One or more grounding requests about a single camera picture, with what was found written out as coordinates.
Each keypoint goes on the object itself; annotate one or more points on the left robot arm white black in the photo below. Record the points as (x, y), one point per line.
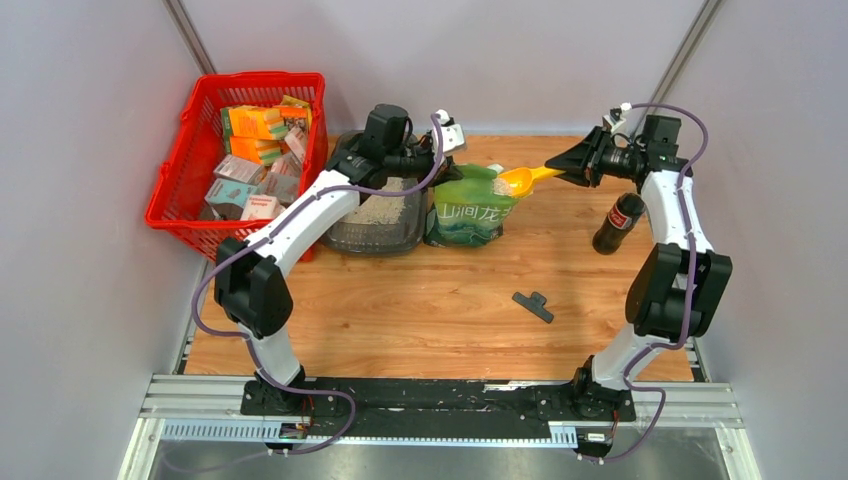
(250, 274)

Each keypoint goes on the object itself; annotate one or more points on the black bag clip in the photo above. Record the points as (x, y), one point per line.
(535, 303)

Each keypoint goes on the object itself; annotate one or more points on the orange sponge pack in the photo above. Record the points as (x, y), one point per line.
(260, 151)
(262, 123)

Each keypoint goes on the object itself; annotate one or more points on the dark cola bottle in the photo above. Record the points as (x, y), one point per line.
(618, 223)

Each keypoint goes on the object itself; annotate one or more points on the red plastic shopping basket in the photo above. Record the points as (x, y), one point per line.
(177, 203)

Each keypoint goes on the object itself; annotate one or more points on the grey litter box tray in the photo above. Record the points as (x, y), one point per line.
(380, 226)

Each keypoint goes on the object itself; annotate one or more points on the yellow plastic scoop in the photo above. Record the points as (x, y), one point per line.
(520, 182)

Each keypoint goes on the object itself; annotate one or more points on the orange sponge pack lower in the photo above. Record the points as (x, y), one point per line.
(260, 151)

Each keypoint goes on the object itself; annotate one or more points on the green litter bag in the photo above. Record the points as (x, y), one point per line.
(471, 211)

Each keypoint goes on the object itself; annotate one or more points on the aluminium frame rail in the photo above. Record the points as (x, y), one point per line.
(191, 427)

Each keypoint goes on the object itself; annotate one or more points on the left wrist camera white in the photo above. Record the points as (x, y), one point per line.
(448, 135)

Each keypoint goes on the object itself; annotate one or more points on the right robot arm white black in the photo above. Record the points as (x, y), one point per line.
(675, 294)

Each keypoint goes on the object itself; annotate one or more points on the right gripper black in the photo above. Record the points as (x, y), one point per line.
(579, 161)

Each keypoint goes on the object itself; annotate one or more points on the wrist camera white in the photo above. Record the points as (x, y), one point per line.
(448, 135)
(615, 119)

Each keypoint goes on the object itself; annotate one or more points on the orange sponge pack upper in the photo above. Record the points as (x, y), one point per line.
(262, 123)

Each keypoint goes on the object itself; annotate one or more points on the yellow patterned packet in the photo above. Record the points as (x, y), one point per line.
(296, 113)

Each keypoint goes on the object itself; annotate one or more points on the teal grey box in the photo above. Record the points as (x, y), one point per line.
(228, 198)

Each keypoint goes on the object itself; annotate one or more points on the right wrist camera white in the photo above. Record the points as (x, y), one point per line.
(615, 119)

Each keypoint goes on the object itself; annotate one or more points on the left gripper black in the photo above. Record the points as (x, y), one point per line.
(445, 172)

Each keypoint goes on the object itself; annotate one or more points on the white pink sponge box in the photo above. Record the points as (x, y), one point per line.
(261, 207)

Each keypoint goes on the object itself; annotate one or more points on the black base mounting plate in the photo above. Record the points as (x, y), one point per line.
(428, 408)

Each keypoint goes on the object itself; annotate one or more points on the pink grey box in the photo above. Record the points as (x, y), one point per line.
(240, 170)

